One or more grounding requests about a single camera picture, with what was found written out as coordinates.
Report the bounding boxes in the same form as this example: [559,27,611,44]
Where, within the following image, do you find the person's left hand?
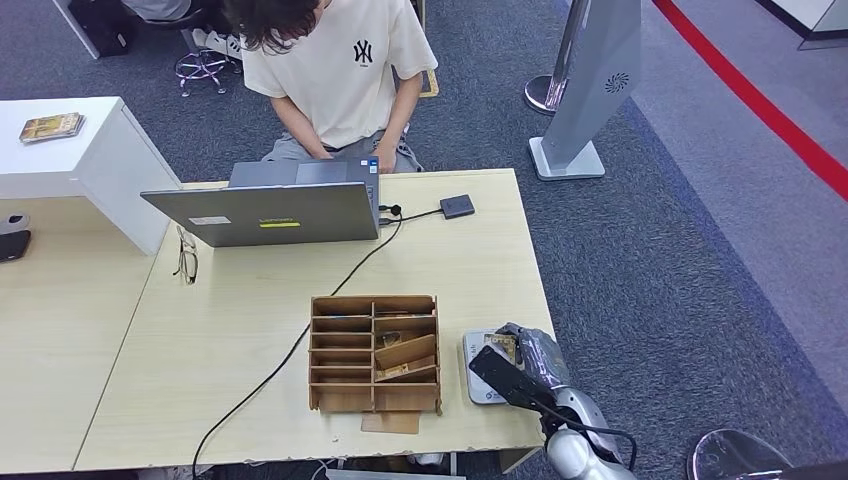
[372,142,400,175]

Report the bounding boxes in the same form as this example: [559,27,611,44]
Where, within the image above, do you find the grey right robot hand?
[493,322,572,393]

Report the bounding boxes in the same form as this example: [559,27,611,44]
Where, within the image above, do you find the golden hotel ID card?
[483,333,525,369]

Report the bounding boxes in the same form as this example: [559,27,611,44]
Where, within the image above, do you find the white card reader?
[462,329,513,406]

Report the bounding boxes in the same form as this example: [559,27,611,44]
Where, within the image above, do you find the golden card lying flat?
[374,360,437,384]

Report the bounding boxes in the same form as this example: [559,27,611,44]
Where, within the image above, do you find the wooden card organizer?
[306,294,443,417]

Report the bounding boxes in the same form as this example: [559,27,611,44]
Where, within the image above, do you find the grey laptop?
[139,156,382,250]

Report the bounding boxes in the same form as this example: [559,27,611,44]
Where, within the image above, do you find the small black USB hub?
[439,193,476,221]

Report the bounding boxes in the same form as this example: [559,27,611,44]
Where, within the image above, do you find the chrome chair base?
[173,47,241,98]

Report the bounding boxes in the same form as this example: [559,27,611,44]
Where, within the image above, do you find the white shoe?
[190,26,241,62]

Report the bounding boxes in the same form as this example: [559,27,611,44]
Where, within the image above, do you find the flat cardboard piece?
[360,411,422,437]

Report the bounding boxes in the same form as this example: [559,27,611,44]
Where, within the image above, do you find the eyeglasses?
[171,225,199,287]

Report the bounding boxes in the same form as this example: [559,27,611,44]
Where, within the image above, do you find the white plastic box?
[325,468,465,480]

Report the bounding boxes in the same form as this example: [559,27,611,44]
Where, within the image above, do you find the grey kiosk stand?
[527,0,643,182]

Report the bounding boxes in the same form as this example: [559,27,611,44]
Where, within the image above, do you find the round chrome base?
[686,427,794,480]

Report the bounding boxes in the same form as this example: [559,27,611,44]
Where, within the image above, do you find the white cabinet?
[0,96,182,258]

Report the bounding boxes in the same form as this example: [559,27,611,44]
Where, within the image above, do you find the black case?
[66,0,134,60]

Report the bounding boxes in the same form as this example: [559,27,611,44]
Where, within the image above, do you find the stack of golden cards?
[17,111,86,146]

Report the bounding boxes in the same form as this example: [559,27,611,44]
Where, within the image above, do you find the white desk panel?
[51,0,101,61]

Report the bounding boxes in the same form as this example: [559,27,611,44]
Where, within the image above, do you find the black flat device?
[0,230,32,264]

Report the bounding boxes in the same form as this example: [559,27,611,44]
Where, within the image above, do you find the white display platform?
[757,0,848,51]

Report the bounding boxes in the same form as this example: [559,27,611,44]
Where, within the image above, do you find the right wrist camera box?
[468,345,559,413]

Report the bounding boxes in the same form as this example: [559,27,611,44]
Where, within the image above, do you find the short black hub cable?
[378,207,444,225]

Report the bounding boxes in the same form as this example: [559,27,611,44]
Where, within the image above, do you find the chrome stanchion post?
[523,0,591,115]

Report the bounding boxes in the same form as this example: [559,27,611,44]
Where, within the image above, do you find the long black power cable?
[190,203,404,480]

